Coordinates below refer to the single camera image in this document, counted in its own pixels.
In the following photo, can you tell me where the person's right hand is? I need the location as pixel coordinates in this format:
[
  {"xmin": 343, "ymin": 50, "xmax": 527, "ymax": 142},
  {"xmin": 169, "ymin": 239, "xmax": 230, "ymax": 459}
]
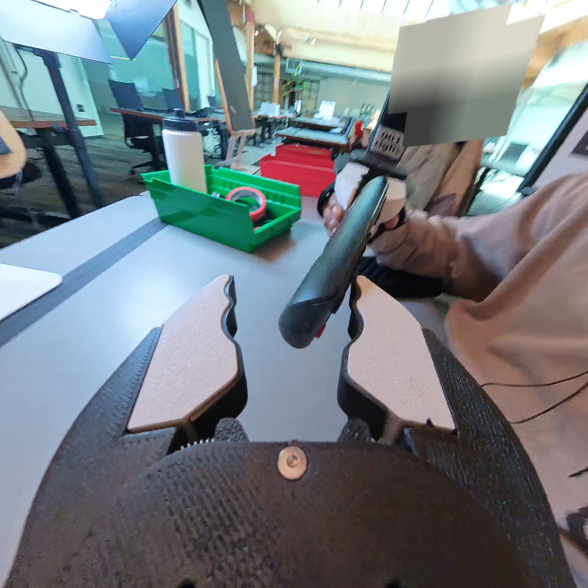
[{"xmin": 323, "ymin": 203, "xmax": 351, "ymax": 239}]

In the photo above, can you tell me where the black office chair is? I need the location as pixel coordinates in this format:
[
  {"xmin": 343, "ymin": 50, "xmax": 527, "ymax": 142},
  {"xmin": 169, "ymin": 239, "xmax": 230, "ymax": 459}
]
[{"xmin": 109, "ymin": 79, "xmax": 159, "ymax": 174}]

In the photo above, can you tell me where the green plastic bin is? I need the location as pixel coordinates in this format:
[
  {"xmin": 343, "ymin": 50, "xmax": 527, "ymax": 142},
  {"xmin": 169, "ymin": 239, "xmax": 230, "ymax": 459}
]
[{"xmin": 140, "ymin": 165, "xmax": 302, "ymax": 254}]

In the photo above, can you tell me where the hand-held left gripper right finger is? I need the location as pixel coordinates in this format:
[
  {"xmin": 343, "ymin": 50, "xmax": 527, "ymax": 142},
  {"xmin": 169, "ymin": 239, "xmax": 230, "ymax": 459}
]
[{"xmin": 337, "ymin": 275, "xmax": 456, "ymax": 445}]

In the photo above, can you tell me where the wooden office desk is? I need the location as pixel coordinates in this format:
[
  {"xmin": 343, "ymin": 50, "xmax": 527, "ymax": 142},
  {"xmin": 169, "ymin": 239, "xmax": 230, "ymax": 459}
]
[
  {"xmin": 110, "ymin": 107, "xmax": 227, "ymax": 172},
  {"xmin": 0, "ymin": 107, "xmax": 98, "ymax": 219}
]

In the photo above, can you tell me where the person's right forearm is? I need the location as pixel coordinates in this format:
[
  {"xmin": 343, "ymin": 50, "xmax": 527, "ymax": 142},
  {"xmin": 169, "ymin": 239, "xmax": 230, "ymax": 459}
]
[{"xmin": 367, "ymin": 211, "xmax": 511, "ymax": 304}]

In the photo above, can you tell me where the black light stand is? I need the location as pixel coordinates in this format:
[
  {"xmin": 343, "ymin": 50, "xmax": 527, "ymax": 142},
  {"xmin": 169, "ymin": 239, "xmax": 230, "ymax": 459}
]
[{"xmin": 33, "ymin": 50, "xmax": 105, "ymax": 214}]

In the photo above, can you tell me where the red tape roll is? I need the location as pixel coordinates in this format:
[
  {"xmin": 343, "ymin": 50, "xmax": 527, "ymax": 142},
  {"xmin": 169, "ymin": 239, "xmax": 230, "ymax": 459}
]
[{"xmin": 225, "ymin": 186, "xmax": 268, "ymax": 223}]

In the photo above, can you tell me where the thin black cable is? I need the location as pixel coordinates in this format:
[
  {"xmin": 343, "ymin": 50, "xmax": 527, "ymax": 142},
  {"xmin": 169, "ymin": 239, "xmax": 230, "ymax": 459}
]
[{"xmin": 480, "ymin": 372, "xmax": 588, "ymax": 425}]

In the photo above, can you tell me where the white water bottle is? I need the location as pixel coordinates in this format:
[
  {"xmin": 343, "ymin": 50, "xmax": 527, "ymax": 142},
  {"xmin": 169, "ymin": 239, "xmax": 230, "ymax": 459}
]
[{"xmin": 161, "ymin": 110, "xmax": 208, "ymax": 194}]

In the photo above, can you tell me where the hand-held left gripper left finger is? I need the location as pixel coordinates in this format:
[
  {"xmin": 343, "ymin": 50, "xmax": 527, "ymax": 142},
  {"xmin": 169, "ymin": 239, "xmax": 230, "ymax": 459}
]
[{"xmin": 126, "ymin": 275, "xmax": 249, "ymax": 444}]

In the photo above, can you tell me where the red plastic bin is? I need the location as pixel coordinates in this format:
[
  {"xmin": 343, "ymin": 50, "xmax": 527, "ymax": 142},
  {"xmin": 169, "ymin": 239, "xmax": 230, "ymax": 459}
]
[{"xmin": 259, "ymin": 142, "xmax": 339, "ymax": 198}]

